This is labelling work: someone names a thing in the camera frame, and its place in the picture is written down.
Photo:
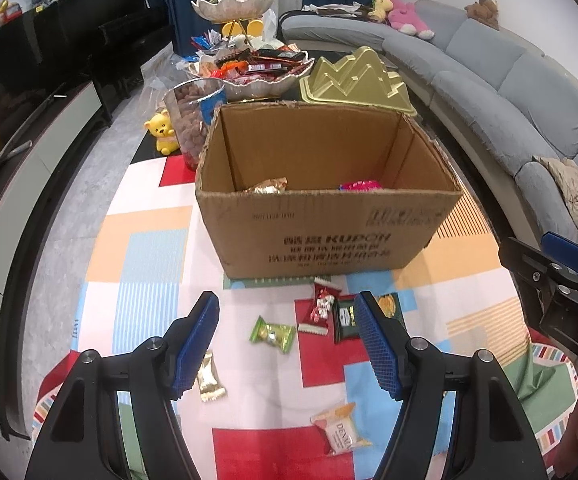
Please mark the clear jar of nuts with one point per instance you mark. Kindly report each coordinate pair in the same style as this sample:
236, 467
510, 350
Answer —
191, 120

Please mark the grey fabric sofa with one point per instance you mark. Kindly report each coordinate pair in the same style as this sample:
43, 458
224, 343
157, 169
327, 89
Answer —
474, 90

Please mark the black piano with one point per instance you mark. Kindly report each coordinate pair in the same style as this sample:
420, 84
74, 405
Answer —
119, 40

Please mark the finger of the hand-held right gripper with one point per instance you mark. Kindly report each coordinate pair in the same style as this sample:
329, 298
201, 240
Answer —
529, 267
569, 255

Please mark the scattered papers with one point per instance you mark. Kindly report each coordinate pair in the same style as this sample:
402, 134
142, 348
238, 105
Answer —
336, 8

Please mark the colourful patchwork table mat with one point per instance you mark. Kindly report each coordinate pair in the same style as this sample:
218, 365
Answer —
134, 240

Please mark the grey television cabinet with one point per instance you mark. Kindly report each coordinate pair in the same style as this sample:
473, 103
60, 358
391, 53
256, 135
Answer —
29, 200

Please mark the brown plush toy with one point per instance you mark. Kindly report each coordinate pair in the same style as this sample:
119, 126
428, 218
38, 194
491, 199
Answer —
481, 10

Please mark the grey remote control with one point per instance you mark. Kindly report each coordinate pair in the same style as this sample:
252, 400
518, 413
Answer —
19, 148

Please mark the pink plush bear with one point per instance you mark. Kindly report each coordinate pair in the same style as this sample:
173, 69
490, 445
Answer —
406, 15

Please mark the yellow plush toy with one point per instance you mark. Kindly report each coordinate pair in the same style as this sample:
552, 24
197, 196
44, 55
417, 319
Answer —
381, 7

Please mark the dark green chip packet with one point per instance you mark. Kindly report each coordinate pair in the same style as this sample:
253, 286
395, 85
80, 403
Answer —
346, 317

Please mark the brown cardboard box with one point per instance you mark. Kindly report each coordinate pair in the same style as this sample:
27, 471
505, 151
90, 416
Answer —
319, 230

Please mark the gold snack packet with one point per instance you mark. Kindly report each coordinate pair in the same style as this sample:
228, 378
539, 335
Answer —
210, 377
269, 186

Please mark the yellow bear figurine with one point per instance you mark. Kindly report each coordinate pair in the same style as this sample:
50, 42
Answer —
161, 132

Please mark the pile of assorted wrapped snacks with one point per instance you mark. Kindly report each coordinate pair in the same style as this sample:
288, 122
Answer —
259, 62

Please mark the clear plastic bag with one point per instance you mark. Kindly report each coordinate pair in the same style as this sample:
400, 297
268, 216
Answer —
169, 72

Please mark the light green candy packet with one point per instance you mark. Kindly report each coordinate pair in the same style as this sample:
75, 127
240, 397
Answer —
274, 335

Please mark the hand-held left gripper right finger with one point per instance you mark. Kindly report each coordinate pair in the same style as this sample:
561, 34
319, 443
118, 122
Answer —
379, 350

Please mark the khaki quilted jacket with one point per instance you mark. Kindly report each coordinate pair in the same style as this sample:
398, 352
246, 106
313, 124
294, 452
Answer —
564, 185

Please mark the red white snack packet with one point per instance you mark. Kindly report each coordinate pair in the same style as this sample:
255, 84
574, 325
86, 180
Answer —
321, 307

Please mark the pink snack packet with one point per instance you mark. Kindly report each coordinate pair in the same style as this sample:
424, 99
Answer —
359, 186

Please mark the white pastry packet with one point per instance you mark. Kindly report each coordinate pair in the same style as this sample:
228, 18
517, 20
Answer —
341, 430

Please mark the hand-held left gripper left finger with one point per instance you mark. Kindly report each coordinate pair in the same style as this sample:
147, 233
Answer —
194, 355

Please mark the white tiered snack tray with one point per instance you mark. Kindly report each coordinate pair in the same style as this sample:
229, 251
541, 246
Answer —
234, 7

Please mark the gold ornament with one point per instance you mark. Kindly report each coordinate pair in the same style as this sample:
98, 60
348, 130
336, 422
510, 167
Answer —
4, 10

